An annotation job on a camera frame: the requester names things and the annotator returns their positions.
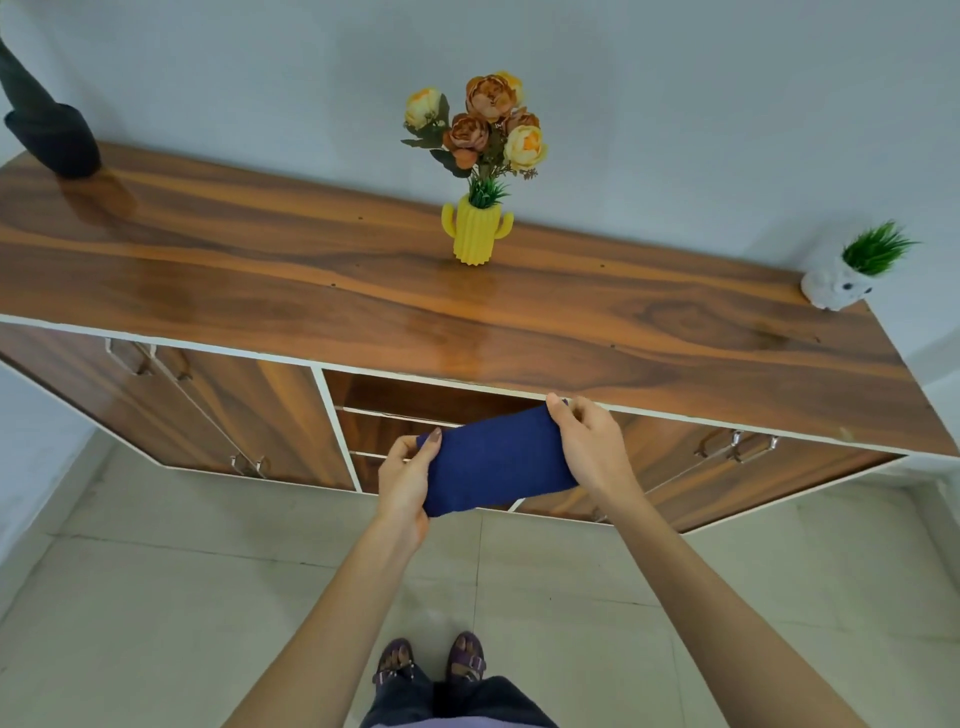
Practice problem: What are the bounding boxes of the person's right hand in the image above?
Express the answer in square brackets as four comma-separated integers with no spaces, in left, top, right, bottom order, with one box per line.
[545,393,646,519]

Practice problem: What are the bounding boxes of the person's left hand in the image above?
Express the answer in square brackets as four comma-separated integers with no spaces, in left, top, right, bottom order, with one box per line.
[374,427,444,553]

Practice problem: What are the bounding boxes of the blue cloth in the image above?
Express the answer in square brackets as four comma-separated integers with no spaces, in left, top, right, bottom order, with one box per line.
[416,403,580,519]

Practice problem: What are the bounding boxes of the wooden cabinet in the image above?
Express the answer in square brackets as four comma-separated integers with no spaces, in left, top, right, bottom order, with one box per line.
[0,142,960,535]

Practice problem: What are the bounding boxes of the person's left forearm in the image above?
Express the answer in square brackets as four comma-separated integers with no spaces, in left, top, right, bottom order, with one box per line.
[224,517,433,728]

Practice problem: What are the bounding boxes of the person's right forearm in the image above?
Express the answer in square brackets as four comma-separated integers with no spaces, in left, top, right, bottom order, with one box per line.
[599,494,871,728]

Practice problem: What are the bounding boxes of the beige tiled floor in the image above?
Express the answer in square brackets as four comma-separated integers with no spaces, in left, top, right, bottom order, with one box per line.
[0,431,960,728]

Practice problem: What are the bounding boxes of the purple sandal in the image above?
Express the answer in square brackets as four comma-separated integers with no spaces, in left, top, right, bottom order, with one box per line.
[447,631,489,685]
[372,637,418,688]

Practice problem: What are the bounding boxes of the blue denim jeans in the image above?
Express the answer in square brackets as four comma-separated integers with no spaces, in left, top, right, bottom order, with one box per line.
[359,663,560,728]

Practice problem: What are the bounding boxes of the yellow cactus vase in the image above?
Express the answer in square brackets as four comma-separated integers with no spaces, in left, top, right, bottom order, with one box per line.
[440,193,516,267]

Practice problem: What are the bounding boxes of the white animal face pot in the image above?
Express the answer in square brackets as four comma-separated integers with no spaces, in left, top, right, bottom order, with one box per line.
[800,257,875,313]

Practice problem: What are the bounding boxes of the green artificial grass plant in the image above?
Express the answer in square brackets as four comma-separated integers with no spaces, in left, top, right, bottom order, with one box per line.
[841,221,920,277]

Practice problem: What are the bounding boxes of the orange artificial flower bouquet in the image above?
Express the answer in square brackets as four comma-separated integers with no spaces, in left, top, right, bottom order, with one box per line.
[401,71,550,210]

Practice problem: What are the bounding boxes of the silver cabinet door handle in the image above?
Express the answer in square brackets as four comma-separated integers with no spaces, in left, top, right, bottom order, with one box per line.
[644,433,781,496]
[596,428,745,523]
[149,344,269,480]
[104,337,245,478]

